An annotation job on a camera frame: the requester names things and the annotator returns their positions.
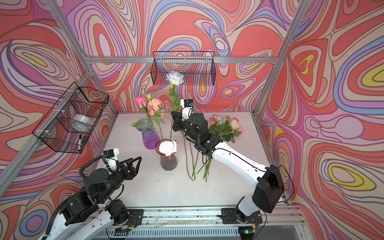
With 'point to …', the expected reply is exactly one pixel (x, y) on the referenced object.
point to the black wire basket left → (70, 124)
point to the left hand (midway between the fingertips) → (140, 158)
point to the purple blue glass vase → (150, 139)
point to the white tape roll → (83, 118)
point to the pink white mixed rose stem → (224, 128)
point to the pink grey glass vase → (168, 163)
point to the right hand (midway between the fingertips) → (172, 116)
